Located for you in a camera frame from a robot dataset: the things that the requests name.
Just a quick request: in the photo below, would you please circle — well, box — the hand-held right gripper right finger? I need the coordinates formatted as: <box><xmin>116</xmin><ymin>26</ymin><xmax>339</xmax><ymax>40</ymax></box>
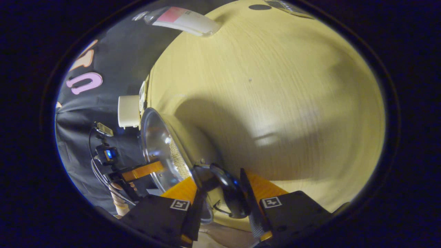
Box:
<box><xmin>239</xmin><ymin>168</ymin><xmax>333</xmax><ymax>241</ymax></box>

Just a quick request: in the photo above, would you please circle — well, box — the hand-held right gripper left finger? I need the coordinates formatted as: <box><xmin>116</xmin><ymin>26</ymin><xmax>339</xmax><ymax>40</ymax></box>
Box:
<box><xmin>119</xmin><ymin>176</ymin><xmax>207</xmax><ymax>248</ymax></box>

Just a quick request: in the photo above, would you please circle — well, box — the steel pot with black handle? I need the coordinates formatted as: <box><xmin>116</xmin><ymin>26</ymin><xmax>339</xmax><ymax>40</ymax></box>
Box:
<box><xmin>140</xmin><ymin>107</ymin><xmax>252</xmax><ymax>224</ymax></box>

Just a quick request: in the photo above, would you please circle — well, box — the pile of soybeans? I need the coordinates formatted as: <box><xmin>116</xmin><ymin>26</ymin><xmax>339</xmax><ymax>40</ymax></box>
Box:
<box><xmin>169</xmin><ymin>138</ymin><xmax>192</xmax><ymax>179</ymax></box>

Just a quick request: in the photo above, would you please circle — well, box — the white toaster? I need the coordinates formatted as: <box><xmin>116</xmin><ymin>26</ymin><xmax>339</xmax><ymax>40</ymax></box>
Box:
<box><xmin>118</xmin><ymin>95</ymin><xmax>142</xmax><ymax>129</ymax></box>

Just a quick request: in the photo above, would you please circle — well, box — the white divided bean dish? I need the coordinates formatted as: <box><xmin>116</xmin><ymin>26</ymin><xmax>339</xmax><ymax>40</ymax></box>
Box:
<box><xmin>139</xmin><ymin>81</ymin><xmax>147</xmax><ymax>112</ymax></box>

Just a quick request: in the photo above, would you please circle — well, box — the clear bottle with pink label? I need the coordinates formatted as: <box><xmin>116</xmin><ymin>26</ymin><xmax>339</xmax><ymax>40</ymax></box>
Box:
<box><xmin>133</xmin><ymin>6</ymin><xmax>221</xmax><ymax>37</ymax></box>

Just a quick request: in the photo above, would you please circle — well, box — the small glass cup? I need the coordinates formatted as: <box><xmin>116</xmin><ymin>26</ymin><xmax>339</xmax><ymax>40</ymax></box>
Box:
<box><xmin>272</xmin><ymin>0</ymin><xmax>314</xmax><ymax>19</ymax></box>

